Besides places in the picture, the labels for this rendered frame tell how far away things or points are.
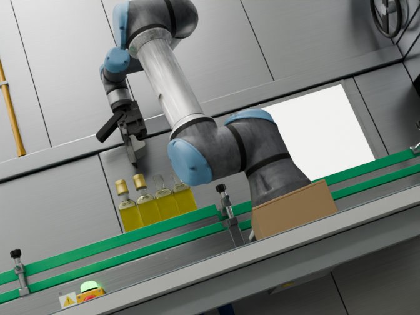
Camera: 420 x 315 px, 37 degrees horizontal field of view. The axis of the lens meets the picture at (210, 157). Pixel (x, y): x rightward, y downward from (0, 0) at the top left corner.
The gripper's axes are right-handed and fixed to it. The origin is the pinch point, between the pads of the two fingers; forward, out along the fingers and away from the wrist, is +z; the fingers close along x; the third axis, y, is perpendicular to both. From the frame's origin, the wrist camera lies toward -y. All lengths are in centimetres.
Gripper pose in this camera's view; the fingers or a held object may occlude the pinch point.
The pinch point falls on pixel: (133, 162)
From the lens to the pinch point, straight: 201.8
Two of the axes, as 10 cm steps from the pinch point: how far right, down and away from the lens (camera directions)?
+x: -0.4, 3.3, 9.4
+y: 9.5, -2.9, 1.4
